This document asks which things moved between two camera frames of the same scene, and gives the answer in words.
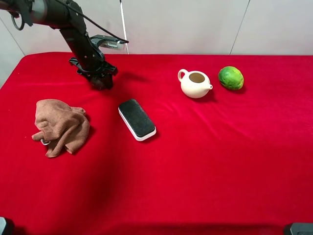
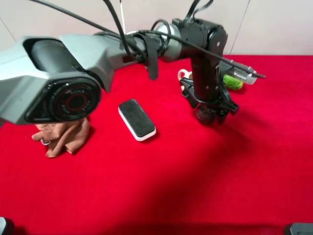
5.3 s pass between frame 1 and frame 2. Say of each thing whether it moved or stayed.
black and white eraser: stayed
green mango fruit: stayed
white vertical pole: stayed
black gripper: moved
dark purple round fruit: moved
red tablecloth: stayed
